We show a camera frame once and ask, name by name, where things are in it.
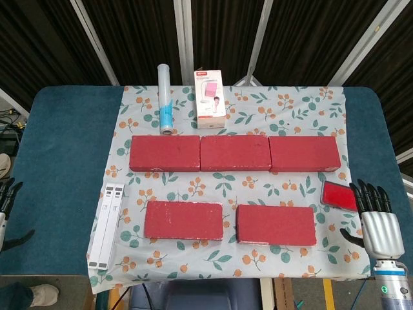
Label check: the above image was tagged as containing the red pad in grey frame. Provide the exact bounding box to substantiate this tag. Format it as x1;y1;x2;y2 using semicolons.
319;180;359;212

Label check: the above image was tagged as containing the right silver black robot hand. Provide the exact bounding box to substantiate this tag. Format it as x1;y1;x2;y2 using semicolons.
340;180;405;260

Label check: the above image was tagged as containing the brown cardboard piece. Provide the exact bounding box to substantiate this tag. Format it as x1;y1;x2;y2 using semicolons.
273;277;293;310

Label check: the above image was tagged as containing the grey-blue robot torso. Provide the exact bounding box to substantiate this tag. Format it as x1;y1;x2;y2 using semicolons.
128;277;262;310

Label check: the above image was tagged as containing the white shoe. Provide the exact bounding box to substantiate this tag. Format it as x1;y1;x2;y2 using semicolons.
0;153;12;179
28;284;60;308

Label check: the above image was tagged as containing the white folding stand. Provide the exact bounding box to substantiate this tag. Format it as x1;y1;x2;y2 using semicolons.
87;182;126;269

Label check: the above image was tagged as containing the floral print tablecloth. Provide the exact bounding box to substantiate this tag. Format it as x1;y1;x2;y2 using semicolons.
86;84;372;295

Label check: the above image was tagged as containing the dark trouser leg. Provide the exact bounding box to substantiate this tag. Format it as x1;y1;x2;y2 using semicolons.
0;282;35;310

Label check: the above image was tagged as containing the teal felt table cover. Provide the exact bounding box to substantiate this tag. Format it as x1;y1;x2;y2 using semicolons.
0;85;413;278

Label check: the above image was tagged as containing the white metal frame pole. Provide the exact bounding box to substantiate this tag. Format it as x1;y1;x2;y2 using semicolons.
328;0;399;87
234;0;275;87
70;0;121;87
173;0;196;87
0;87;30;118
396;150;413;166

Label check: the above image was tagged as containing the clear cling film roll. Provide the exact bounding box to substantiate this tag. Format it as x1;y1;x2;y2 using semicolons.
157;64;177;136

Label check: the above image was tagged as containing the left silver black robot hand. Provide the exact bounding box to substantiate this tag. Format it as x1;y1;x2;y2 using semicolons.
0;176;35;253

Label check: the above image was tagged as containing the red brick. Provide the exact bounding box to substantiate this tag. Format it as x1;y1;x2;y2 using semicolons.
143;200;225;242
236;204;317;247
128;135;201;172
199;135;272;172
268;136;342;173

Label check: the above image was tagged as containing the white lamp product box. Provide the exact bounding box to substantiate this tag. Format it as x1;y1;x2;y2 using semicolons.
193;69;227;130

